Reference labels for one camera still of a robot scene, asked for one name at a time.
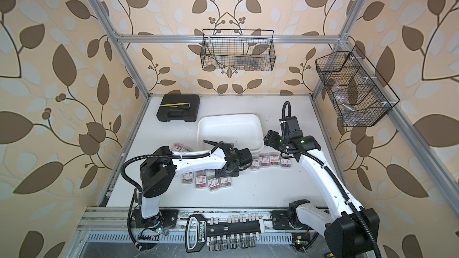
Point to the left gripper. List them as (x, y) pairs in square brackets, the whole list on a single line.
[(238, 169)]

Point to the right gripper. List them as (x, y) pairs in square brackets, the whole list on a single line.
[(271, 137)]

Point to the eleventh paper clip box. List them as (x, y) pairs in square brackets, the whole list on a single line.
[(286, 163)]

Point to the sixteenth paper clip box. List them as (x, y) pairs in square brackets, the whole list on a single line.
[(225, 182)]

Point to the white plastic tray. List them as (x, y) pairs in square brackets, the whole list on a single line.
[(241, 130)]

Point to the fifteenth paper clip box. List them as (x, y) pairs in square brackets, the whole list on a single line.
[(201, 181)]

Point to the fourteenth paper clip box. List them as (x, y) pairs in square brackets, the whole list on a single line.
[(188, 178)]

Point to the twelfth paper clip box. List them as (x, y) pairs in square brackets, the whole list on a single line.
[(176, 147)]

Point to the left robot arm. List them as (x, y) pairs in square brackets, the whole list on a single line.
[(152, 174)]

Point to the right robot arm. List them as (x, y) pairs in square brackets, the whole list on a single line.
[(348, 228)]

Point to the socket set holder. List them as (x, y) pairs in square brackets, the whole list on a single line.
[(233, 233)]

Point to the black tool case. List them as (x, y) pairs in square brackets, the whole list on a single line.
[(166, 114)]

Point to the yellow handled hex key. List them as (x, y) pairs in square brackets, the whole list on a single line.
[(176, 105)]

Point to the right wire basket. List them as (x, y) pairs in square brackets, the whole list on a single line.
[(359, 93)]

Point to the wire basket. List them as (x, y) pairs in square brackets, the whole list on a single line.
[(238, 49), (359, 93)]

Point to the back wire basket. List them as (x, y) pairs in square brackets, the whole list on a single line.
[(238, 49)]

